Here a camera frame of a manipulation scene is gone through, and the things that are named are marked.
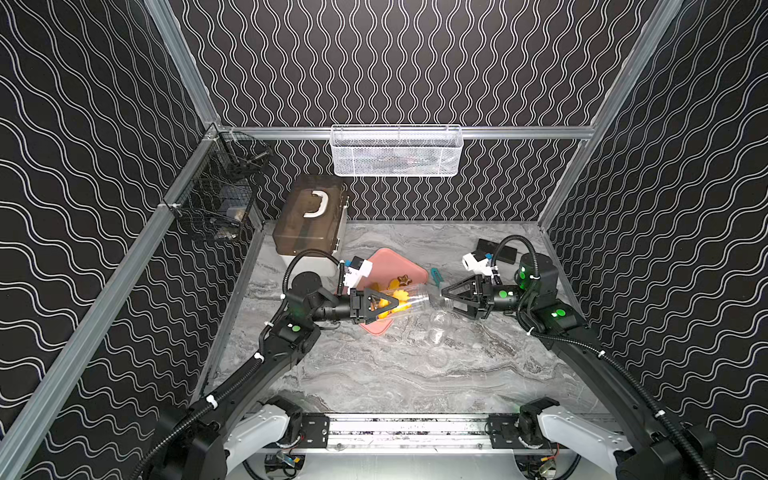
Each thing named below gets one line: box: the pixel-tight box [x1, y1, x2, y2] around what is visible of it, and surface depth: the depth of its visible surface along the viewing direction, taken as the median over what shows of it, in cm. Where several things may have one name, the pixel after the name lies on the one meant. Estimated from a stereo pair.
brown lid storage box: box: [272, 175, 348, 273], surface depth 103 cm
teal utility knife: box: [430, 267, 444, 287], surface depth 107 cm
